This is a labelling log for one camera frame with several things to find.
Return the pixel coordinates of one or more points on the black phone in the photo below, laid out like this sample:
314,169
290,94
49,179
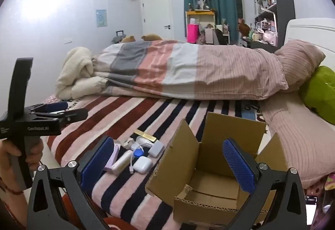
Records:
311,209

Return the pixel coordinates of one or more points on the purple plastic case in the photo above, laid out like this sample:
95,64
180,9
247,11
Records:
115,153

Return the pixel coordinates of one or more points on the striped bed blanket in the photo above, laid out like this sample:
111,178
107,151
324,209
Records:
146,112

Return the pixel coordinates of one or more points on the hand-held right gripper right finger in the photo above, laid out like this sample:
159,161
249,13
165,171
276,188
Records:
238,167

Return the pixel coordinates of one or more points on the white headboard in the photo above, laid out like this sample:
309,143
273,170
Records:
308,30

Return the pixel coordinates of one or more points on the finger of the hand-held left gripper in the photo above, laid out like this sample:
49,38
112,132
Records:
76,114
55,106

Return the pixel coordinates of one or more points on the brown plush toy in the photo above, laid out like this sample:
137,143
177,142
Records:
244,28

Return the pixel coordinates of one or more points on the pink container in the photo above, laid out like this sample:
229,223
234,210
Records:
192,33

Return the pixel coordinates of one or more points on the red round object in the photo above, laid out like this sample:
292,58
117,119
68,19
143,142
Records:
119,224

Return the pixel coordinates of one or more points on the light blue wall poster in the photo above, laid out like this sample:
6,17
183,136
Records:
101,18

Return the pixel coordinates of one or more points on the brown teddy bear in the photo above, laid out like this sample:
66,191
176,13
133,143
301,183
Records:
151,37
128,39

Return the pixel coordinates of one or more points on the person's left hand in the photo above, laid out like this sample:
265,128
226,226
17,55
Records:
5,151

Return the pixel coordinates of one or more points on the white earbuds case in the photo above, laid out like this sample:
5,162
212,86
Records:
143,164

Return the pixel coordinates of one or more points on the small white plastic item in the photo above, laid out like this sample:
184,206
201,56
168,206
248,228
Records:
129,143

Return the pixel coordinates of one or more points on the striped folded duvet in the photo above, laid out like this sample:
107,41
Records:
183,68

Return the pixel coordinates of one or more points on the gold rectangular box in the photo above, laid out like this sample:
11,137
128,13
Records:
145,136

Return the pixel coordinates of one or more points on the dark cluttered desk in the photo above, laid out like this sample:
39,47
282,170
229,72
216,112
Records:
261,44

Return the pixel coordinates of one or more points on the brown cardboard box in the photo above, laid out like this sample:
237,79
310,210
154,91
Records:
209,193

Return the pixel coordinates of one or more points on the blue contact lens case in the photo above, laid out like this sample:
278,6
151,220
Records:
137,153

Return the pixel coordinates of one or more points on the glass display case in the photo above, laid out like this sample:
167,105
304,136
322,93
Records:
200,0

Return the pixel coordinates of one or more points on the cream cylindrical power bank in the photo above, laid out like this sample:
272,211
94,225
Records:
121,163

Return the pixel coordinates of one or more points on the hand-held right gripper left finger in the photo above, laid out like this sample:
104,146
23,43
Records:
96,159

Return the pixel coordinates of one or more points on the dark suitcase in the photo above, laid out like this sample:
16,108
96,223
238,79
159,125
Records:
116,39

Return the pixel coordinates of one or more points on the cream fluffy blanket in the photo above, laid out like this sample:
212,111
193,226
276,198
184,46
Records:
76,70

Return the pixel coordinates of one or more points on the yellow white cabinet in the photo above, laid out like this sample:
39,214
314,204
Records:
201,17

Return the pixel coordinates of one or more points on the pink striped pillow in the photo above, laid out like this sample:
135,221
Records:
298,62
301,141

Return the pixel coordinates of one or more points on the white door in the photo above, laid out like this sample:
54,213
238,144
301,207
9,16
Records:
157,15

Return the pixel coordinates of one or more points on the white charger block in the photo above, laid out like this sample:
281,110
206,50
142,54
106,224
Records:
156,148

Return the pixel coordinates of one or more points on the green plush toy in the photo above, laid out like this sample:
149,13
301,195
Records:
319,91

